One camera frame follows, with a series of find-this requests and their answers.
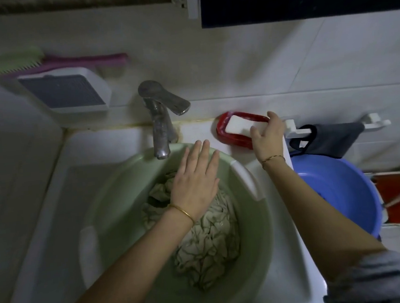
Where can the person's right hand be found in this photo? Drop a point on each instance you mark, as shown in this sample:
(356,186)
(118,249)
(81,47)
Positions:
(269,143)

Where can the person's left hand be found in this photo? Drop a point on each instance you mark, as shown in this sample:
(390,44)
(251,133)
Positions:
(192,188)

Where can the person's right thumb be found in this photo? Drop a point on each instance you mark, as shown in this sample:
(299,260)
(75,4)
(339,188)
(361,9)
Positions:
(254,132)

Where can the person's left middle finger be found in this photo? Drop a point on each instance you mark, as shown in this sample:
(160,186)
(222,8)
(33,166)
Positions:
(204,154)

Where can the white soap bar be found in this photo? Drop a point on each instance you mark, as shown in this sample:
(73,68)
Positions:
(241,124)

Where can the person's left forearm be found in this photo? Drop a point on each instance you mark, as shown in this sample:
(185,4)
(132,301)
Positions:
(133,267)

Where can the person's right forearm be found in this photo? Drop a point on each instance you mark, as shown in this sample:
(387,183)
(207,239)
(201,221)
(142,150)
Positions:
(317,216)

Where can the red soap dish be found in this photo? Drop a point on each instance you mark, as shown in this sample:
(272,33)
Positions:
(232,140)

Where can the metal faucet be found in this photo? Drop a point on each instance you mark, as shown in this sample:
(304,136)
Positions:
(161,125)

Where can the green plastic basin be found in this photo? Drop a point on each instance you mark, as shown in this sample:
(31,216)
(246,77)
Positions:
(248,222)

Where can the dark grey cloth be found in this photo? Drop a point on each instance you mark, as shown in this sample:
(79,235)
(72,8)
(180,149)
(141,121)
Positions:
(335,139)

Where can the wet beige cloth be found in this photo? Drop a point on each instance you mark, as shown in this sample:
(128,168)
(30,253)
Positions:
(211,246)

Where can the blue plastic basin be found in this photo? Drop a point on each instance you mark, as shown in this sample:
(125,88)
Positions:
(343,189)

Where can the white towel rack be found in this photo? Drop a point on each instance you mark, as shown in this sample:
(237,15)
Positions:
(375,122)

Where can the white box with grey grille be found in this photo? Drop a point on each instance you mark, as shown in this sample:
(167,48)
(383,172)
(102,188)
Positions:
(65,91)

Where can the pink scrub brush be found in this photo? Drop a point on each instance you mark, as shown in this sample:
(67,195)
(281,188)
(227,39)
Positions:
(83,59)

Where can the white sink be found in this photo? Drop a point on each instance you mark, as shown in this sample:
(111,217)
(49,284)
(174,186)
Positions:
(43,240)

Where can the white washing machine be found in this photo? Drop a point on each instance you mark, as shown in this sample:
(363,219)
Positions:
(11,148)

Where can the grey sleeve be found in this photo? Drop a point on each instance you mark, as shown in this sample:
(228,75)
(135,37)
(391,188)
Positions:
(382,282)

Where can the green scrub brush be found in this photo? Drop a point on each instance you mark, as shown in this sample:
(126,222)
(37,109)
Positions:
(14,61)

